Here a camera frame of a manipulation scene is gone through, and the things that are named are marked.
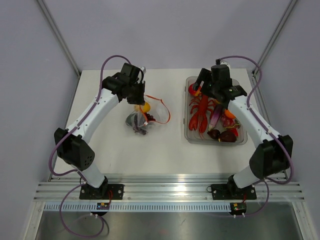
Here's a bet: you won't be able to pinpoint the red toy tomato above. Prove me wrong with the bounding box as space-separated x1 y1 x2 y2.
188 83 201 97

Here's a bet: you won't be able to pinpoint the purple toy eggplant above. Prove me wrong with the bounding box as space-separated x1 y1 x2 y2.
208 104 224 131

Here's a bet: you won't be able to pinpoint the yellow toy potato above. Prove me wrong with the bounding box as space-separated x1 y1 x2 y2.
134 102 151 113

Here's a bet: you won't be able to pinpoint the clear zip top bag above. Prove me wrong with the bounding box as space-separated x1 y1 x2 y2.
127 94 171 133

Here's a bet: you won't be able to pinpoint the dark purple toy grapes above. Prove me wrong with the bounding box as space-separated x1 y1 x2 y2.
132 113 155 136

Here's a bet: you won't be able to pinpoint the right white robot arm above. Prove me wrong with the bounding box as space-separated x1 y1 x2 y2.
193 64 293 199

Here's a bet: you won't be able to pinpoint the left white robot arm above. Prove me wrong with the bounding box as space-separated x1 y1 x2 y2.
54 63 146 200

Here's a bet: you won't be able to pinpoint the clear plastic food bin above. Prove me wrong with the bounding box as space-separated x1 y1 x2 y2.
184 76 248 146

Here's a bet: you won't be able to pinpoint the toy orange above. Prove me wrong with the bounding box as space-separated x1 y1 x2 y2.
224 109 236 119

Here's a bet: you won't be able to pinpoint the red toy lobster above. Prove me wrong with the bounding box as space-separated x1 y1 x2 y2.
188 94 216 140

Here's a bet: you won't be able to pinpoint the dark red toy fig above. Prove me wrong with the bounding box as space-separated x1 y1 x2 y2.
207 129 221 140

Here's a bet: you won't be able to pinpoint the dark red toy apple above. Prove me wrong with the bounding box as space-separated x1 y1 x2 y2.
218 130 237 143

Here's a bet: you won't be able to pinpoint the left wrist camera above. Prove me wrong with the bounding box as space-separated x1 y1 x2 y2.
140 66 147 74

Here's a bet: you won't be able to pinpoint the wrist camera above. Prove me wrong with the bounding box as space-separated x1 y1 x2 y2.
140 66 147 74
220 60 231 69

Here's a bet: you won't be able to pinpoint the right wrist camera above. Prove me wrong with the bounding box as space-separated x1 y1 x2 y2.
220 60 231 69

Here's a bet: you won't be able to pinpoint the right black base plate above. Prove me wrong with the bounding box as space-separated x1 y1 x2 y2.
209 183 257 200

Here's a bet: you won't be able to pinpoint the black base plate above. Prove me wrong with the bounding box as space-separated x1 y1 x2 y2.
79 183 124 200
209 183 257 200

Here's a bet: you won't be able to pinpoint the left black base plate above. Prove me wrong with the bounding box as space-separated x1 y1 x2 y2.
79 183 124 200

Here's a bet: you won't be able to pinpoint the aluminium rail frame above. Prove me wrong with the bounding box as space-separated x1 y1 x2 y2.
33 173 305 203

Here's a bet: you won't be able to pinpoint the white slotted cable duct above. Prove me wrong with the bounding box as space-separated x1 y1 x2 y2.
44 202 231 213

